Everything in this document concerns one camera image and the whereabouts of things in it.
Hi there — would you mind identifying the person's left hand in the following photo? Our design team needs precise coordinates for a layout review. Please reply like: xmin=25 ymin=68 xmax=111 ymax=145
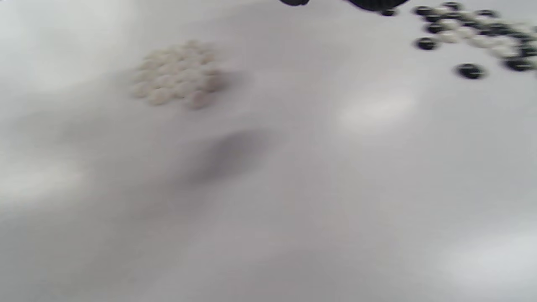
xmin=279 ymin=0 xmax=412 ymax=12

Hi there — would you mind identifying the pile of mixed go stones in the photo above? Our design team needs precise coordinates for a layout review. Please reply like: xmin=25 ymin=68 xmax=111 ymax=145
xmin=380 ymin=2 xmax=537 ymax=80

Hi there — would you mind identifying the group of white go stones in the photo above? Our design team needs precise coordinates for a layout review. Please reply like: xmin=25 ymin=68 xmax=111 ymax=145
xmin=131 ymin=40 xmax=227 ymax=110

